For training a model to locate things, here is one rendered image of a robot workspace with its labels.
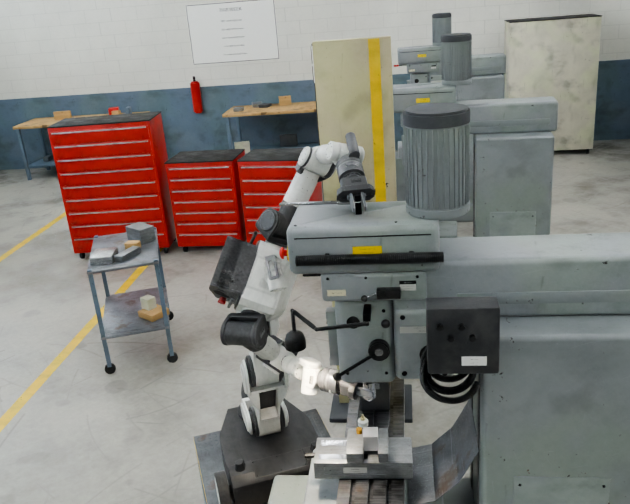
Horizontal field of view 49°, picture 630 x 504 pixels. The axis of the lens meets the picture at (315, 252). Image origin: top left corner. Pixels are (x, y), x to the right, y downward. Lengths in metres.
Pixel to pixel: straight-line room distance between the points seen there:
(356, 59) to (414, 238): 1.90
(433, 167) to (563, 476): 1.08
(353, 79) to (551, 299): 2.02
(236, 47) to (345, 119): 7.63
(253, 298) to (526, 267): 0.98
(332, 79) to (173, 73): 8.03
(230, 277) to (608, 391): 1.32
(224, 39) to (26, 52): 3.33
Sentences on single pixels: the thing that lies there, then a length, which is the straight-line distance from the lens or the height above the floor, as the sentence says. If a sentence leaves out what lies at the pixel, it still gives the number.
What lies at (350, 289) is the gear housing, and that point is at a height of 1.68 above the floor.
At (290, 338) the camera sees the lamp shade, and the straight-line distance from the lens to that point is 2.33.
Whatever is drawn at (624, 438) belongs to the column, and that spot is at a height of 1.20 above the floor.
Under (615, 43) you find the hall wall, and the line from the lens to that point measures 11.59.
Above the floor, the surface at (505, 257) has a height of 1.76.
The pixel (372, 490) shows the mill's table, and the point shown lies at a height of 0.92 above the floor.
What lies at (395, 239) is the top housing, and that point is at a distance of 2.12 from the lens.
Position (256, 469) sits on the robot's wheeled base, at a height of 0.59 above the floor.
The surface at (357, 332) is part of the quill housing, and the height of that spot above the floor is 1.51.
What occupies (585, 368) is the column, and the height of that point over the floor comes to 1.45.
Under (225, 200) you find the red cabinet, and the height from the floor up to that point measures 0.59.
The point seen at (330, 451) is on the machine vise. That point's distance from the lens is 2.62.
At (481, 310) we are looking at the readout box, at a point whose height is 1.72.
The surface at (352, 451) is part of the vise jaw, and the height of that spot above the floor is 1.04.
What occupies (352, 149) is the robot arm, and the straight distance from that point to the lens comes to 2.30.
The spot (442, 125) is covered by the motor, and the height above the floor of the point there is 2.18.
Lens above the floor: 2.58
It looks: 21 degrees down
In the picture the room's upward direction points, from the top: 5 degrees counter-clockwise
